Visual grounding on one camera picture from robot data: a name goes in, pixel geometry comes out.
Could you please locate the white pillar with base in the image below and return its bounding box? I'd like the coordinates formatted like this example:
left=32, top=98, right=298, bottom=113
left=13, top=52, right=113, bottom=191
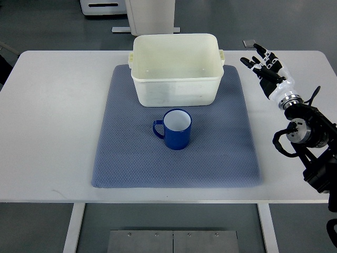
left=112, top=0, right=181, bottom=36

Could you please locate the blue textured mat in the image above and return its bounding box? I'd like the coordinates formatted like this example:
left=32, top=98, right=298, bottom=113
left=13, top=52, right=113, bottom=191
left=92, top=65, right=262, bottom=188

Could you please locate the white cabinet with slot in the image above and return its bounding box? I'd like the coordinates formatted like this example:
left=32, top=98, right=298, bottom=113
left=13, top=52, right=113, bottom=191
left=80, top=0, right=127, bottom=16

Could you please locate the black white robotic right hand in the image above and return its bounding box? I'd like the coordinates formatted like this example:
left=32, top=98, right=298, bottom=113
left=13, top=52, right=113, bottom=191
left=240, top=43, right=289, bottom=99

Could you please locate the blue mug white inside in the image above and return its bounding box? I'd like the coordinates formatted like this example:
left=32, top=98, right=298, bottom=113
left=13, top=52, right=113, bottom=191
left=152, top=109, right=192, bottom=150

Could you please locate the grey floor plate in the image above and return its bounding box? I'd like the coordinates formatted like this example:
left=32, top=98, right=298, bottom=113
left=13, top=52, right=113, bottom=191
left=242, top=40, right=256, bottom=48

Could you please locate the white plastic storage box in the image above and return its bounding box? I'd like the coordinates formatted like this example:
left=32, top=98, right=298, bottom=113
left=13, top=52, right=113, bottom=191
left=128, top=33, right=225, bottom=107

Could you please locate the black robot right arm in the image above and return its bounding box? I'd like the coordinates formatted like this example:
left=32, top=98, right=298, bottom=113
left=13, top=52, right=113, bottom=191
left=272, top=86, right=336, bottom=212

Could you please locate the white table leg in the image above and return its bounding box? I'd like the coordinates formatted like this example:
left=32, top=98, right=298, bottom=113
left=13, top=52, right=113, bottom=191
left=257, top=203, right=279, bottom=253
left=63, top=203, right=85, bottom=253

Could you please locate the left white table leg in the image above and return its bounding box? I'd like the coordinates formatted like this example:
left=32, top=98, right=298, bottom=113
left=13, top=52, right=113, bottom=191
left=63, top=203, right=85, bottom=253

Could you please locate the right white table leg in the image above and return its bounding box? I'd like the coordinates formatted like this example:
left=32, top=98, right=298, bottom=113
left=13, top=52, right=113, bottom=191
left=257, top=203, right=279, bottom=253

